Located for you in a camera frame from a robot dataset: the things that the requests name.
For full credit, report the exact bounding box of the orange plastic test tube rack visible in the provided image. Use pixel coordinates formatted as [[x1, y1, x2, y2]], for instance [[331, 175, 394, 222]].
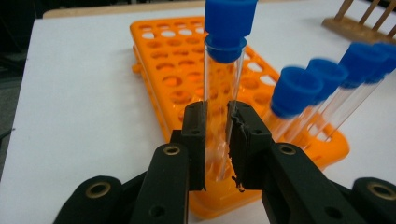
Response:
[[129, 15, 351, 220]]

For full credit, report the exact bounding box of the blue-capped glass test tube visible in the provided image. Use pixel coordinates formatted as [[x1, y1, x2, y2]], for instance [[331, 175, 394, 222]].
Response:
[[325, 41, 396, 141], [311, 41, 390, 144], [203, 0, 260, 185], [288, 57, 349, 143], [264, 64, 325, 143]]

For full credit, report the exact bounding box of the white board sheet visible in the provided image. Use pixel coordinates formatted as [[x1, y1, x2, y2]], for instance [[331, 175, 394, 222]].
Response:
[[0, 0, 396, 224]]

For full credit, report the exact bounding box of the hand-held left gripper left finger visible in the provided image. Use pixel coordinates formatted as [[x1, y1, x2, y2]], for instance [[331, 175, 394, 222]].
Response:
[[130, 101, 208, 224]]

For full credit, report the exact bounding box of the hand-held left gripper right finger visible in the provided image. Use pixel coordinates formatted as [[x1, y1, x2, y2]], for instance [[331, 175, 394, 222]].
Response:
[[228, 100, 366, 224]]

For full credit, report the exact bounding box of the wooden peg test tube rack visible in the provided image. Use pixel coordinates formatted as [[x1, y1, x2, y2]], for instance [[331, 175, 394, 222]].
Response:
[[321, 0, 396, 45]]

